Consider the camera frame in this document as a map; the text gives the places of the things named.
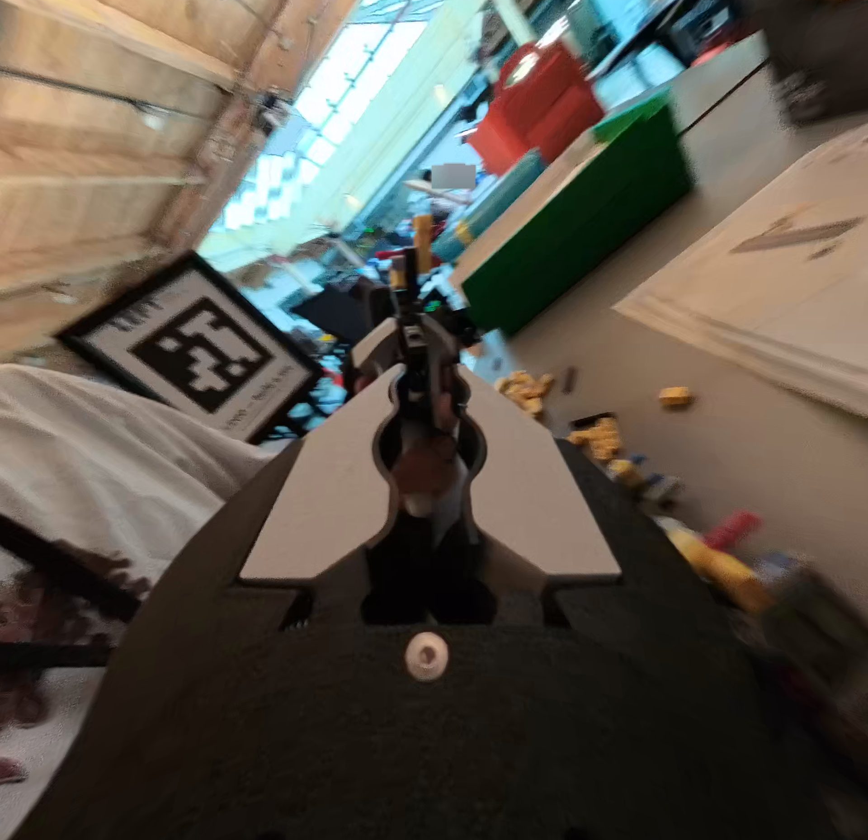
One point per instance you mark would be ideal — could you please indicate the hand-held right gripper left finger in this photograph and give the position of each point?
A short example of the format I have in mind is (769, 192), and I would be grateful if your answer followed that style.
(319, 501)

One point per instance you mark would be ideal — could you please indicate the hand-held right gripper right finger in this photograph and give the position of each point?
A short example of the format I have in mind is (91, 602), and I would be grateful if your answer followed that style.
(542, 508)

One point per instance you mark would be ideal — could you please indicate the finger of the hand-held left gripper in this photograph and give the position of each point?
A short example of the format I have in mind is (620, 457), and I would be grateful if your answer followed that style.
(444, 348)
(369, 352)

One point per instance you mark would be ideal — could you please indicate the black toy brick frame assembly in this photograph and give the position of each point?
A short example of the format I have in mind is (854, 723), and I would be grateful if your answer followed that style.
(411, 338)

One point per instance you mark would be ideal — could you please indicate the toy car chassis assembly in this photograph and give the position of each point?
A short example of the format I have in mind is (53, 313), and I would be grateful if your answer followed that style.
(719, 562)

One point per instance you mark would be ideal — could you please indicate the black toy car set box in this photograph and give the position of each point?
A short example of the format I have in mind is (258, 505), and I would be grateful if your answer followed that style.
(814, 74)

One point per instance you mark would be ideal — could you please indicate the person's left hand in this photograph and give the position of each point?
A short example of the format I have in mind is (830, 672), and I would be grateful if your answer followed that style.
(424, 470)

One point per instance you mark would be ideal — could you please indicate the yellow toy beam with holes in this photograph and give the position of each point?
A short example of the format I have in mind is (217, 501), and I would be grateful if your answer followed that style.
(597, 438)

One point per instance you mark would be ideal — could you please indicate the cluster of yellow toy pieces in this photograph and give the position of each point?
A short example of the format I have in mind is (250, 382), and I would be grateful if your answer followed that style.
(525, 392)

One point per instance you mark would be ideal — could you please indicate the green plastic bin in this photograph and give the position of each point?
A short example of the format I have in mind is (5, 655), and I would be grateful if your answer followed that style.
(576, 243)

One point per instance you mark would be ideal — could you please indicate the teal rolled mat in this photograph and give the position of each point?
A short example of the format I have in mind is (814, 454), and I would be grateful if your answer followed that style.
(502, 189)

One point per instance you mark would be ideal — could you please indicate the small yellow toy brick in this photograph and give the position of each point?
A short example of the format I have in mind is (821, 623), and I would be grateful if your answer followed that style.
(676, 396)

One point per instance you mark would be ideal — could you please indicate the red bag-shaped container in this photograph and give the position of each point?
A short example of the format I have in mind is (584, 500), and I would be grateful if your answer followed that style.
(542, 114)

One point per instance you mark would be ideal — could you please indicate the open instruction booklet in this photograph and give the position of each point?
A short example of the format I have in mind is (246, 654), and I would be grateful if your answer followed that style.
(780, 297)

